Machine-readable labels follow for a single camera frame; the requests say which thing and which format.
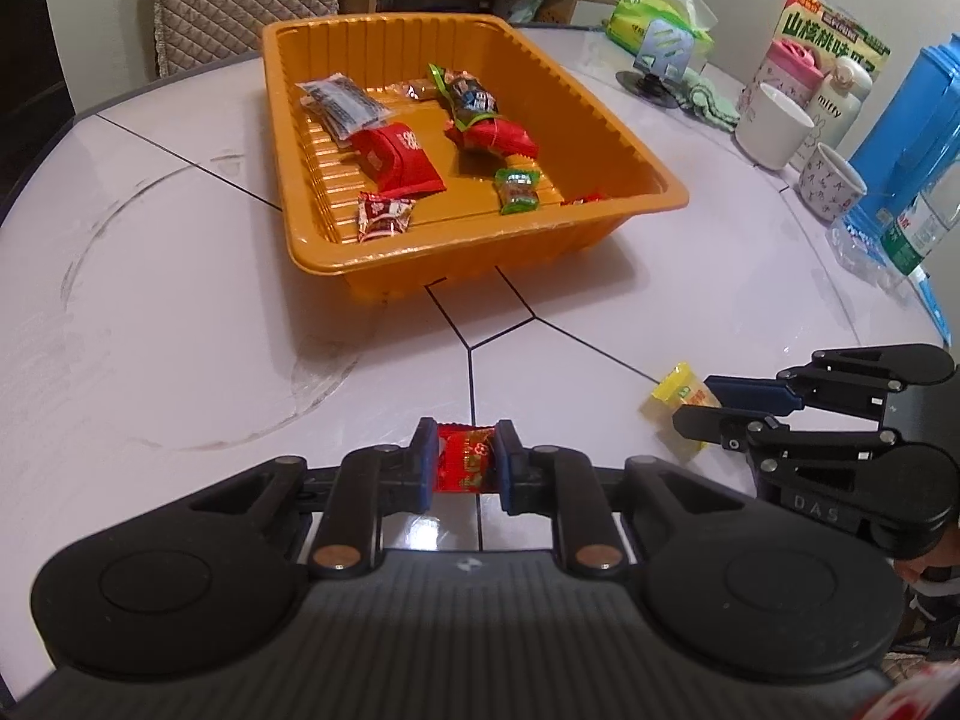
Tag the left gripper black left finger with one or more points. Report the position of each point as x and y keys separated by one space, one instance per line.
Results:
x=353 y=498

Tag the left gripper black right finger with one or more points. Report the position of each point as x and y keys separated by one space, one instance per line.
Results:
x=561 y=485

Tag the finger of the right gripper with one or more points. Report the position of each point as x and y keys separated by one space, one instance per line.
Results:
x=763 y=437
x=850 y=381

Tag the yellow green snack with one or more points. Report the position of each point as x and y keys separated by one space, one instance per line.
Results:
x=680 y=387

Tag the red gold candy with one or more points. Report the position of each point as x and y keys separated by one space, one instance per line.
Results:
x=465 y=462

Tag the small red white candy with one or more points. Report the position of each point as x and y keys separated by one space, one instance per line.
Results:
x=379 y=217

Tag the green candy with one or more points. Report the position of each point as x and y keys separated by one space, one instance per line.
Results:
x=517 y=190

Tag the red triangular snack packet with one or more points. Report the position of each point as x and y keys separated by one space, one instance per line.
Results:
x=499 y=137

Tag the clear dark seaweed packet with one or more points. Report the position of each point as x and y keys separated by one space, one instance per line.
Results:
x=344 y=108

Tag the long dark snack bar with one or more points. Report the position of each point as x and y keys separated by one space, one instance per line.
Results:
x=469 y=102

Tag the person's right hand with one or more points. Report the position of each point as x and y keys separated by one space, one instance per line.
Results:
x=912 y=571

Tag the blue white tube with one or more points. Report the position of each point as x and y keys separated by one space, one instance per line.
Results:
x=922 y=285

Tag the clear crumpled plastic wrapper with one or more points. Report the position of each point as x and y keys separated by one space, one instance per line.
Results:
x=862 y=255

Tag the green label water bottle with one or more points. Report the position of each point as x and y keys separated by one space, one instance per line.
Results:
x=926 y=221

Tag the patterned white cup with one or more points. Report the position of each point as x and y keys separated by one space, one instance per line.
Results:
x=828 y=185

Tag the blue thermos jug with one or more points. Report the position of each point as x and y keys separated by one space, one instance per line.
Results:
x=916 y=131

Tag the white mug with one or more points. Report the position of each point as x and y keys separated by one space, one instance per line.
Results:
x=772 y=128

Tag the white miffy bottle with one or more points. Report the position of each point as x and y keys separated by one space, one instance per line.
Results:
x=834 y=108

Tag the pink lidded cup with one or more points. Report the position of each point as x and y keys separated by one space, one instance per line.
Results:
x=790 y=67

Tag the green cloth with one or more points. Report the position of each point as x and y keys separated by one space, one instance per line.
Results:
x=698 y=97

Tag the orange plastic tray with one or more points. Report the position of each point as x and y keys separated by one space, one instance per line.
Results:
x=590 y=174

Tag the yellow sunflower seed bag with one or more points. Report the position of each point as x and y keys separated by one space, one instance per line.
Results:
x=825 y=34

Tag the grey phone stand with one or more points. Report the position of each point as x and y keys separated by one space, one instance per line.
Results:
x=659 y=65

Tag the green tissue pack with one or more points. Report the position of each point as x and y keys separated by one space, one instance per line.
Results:
x=630 y=19

